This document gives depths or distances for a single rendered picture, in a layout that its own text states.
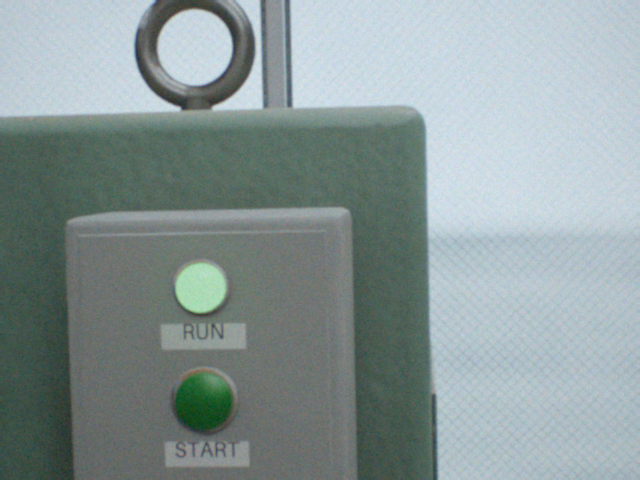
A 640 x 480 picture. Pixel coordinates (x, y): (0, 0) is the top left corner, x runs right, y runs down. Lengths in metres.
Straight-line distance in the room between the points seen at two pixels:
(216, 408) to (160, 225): 0.07
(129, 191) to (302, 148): 0.07
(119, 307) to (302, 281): 0.07
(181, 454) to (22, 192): 0.13
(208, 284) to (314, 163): 0.09
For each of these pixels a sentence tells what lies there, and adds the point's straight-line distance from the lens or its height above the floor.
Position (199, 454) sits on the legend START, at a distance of 0.46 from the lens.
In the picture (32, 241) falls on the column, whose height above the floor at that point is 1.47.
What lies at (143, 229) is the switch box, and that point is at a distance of 0.45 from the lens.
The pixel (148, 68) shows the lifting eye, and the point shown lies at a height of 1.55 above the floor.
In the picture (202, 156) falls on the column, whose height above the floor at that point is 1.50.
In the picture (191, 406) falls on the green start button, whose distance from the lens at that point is 0.45.
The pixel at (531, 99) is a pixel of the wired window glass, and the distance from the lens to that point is 1.90.
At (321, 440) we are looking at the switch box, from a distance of 0.45.
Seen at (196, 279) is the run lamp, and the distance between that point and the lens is 0.44.
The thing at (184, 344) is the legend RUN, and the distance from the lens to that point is 0.45.
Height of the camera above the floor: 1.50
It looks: 4 degrees down
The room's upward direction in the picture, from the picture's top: 1 degrees counter-clockwise
